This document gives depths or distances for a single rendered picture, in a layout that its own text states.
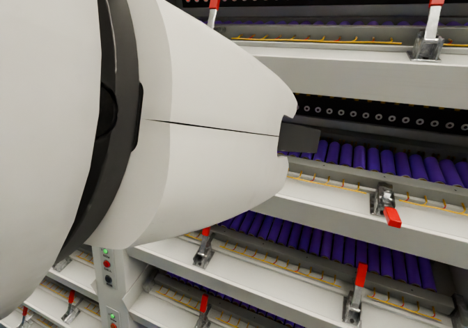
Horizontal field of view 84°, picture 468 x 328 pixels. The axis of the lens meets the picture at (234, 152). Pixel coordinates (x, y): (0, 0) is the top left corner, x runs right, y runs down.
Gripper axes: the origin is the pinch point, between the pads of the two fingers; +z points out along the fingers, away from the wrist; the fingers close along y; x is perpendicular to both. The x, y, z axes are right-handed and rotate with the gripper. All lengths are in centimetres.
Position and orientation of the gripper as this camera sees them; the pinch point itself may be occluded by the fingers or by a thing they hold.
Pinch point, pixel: (238, 129)
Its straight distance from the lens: 19.5
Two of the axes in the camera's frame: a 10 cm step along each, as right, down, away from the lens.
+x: 1.5, -9.8, -1.0
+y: 9.2, 1.7, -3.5
